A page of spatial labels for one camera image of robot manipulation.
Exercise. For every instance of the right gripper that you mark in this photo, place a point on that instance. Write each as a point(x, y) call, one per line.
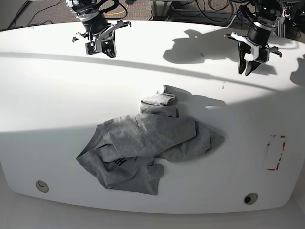
point(102, 33)

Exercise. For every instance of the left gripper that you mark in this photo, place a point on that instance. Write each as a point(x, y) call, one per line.
point(249, 46)

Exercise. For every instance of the grey t-shirt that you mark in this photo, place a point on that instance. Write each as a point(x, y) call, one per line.
point(122, 152)

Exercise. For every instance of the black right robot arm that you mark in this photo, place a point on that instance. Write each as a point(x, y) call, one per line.
point(84, 10)

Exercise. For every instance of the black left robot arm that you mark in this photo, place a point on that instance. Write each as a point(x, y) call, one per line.
point(266, 13)

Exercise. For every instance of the red tape rectangle marking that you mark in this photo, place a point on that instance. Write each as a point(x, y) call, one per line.
point(275, 149)

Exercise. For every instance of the right table grommet hole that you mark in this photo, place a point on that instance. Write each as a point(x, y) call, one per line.
point(251, 198)

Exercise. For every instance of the table grommet hole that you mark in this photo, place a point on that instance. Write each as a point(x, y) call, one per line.
point(42, 186)
point(251, 198)

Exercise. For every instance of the left table grommet hole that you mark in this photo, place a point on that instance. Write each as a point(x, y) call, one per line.
point(42, 186)

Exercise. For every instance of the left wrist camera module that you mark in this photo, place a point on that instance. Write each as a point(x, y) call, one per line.
point(263, 56)

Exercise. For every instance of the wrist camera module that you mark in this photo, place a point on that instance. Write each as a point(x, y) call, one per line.
point(263, 56)
point(90, 48)

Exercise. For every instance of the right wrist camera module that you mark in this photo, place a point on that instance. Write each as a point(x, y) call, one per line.
point(90, 48)

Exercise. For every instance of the aluminium frame structure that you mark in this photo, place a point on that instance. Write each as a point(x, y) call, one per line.
point(211, 12)

